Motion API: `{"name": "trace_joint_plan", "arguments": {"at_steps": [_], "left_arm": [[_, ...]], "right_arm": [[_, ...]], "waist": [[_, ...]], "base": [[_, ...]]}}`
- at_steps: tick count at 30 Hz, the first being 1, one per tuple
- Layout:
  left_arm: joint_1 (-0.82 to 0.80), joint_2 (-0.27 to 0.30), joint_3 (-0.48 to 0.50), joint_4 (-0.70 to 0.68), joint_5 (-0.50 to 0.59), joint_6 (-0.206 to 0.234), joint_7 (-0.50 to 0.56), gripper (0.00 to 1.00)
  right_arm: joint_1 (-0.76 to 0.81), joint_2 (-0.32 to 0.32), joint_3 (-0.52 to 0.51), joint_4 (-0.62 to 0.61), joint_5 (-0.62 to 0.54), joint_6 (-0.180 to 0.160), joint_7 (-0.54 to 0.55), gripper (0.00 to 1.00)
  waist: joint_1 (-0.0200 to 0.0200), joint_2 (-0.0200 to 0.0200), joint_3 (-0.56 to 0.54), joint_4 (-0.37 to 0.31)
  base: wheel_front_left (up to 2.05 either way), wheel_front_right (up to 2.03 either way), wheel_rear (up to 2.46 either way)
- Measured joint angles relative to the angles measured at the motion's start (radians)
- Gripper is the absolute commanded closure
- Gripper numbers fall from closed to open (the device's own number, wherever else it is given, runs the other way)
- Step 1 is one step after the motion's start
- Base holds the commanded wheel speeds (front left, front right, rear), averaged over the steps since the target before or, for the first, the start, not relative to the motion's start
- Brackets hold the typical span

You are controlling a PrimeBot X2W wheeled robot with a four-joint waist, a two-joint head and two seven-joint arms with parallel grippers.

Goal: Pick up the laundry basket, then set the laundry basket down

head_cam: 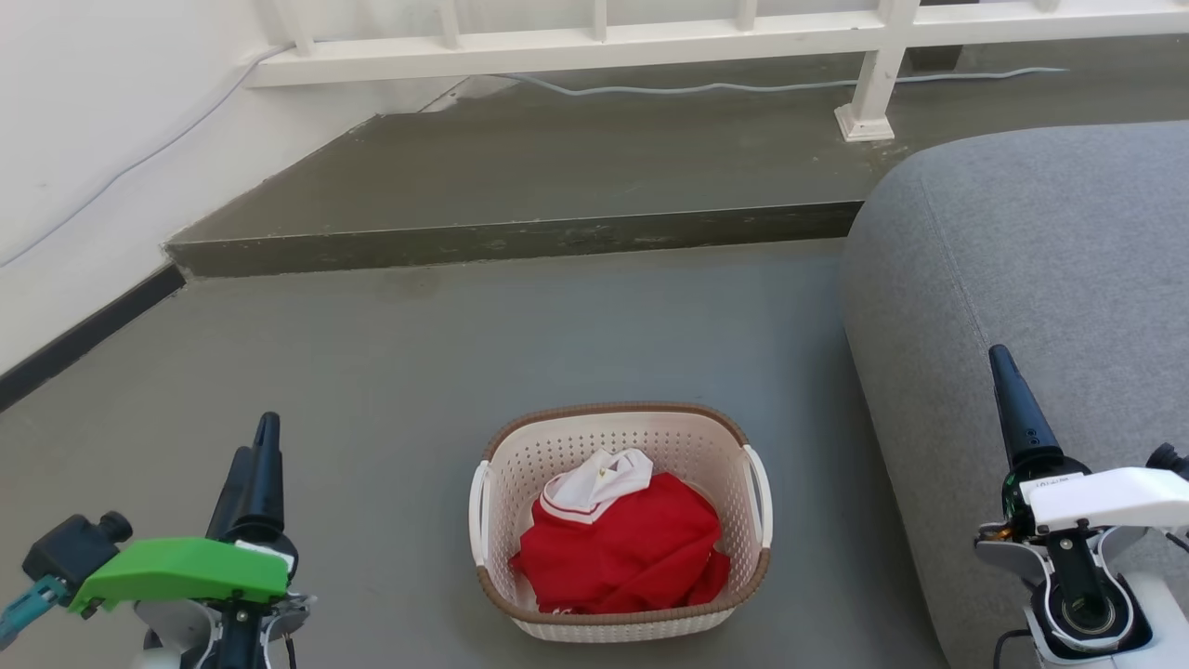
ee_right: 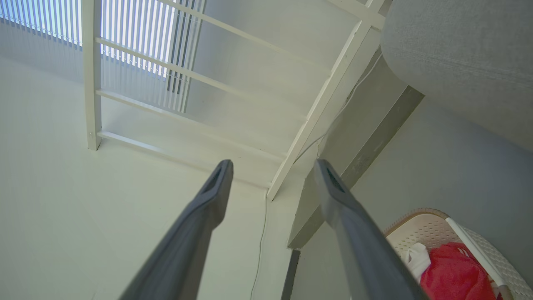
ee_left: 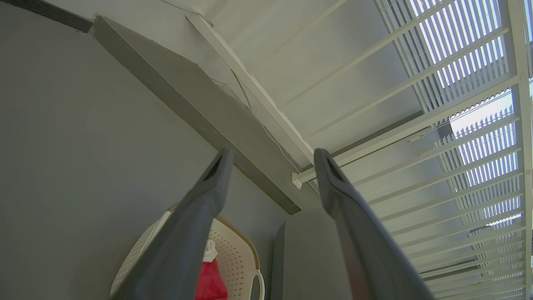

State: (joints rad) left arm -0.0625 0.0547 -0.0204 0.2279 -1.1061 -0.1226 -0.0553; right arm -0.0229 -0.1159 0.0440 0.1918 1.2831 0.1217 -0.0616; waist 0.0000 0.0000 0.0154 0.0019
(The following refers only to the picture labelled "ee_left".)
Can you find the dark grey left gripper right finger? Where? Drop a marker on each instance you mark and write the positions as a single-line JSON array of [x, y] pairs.
[[366, 250]]

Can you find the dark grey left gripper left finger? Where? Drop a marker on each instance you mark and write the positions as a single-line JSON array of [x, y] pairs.
[[179, 246]]

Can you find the white plastic laundry basket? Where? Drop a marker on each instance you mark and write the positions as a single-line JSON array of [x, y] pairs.
[[233, 258]]

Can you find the white garment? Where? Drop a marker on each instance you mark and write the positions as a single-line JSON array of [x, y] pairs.
[[209, 250]]

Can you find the red garment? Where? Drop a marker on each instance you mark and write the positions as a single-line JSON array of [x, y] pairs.
[[210, 281]]

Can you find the white window blinds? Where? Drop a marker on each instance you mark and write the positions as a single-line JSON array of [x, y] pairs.
[[470, 83]]

